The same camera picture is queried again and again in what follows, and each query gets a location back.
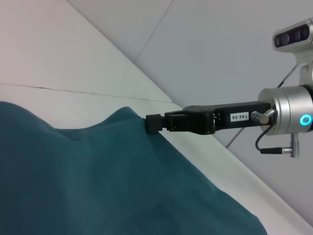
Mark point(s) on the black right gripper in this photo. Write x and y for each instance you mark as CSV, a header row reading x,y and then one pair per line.
x,y
234,116

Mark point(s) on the teal t-shirt with FREE print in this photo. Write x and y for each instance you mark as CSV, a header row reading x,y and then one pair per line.
x,y
73,176

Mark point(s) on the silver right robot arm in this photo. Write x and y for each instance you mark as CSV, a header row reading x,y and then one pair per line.
x,y
288,110

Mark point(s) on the silver gripper connector stub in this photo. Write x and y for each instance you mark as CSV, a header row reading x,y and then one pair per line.
x,y
262,116

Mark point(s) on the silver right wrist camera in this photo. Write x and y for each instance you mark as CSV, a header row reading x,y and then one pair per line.
x,y
296,44

